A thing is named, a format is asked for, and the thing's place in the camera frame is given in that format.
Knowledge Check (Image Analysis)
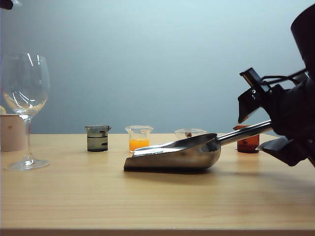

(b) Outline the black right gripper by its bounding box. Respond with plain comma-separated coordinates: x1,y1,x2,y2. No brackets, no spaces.
237,73,315,167

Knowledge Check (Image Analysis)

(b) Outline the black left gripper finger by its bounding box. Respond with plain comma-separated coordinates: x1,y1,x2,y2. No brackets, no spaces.
0,0,22,10

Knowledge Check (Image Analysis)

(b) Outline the stainless steel ice scoop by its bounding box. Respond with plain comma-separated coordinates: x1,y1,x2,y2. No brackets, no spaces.
123,119,273,172

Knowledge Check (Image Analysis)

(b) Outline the amber glass beaker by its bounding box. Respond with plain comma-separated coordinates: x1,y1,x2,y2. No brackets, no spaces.
232,123,261,154

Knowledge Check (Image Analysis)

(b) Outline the clear wine glass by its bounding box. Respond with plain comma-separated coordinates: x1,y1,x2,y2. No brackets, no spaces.
1,52,52,172

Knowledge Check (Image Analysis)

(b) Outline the clear beaker with orange juice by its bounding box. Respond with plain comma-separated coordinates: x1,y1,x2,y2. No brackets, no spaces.
125,125,154,152

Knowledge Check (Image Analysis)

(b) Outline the white ceramic cup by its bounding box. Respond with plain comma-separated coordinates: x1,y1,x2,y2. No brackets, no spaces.
0,113,27,152

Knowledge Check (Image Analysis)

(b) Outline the grey smoked glass beaker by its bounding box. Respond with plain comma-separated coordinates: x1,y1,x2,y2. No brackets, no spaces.
84,125,112,152

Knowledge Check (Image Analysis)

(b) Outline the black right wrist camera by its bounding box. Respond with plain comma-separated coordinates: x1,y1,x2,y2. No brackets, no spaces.
239,67,271,93

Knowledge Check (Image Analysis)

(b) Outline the black camera cable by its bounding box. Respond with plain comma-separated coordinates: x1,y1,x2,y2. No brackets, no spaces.
260,69,310,86

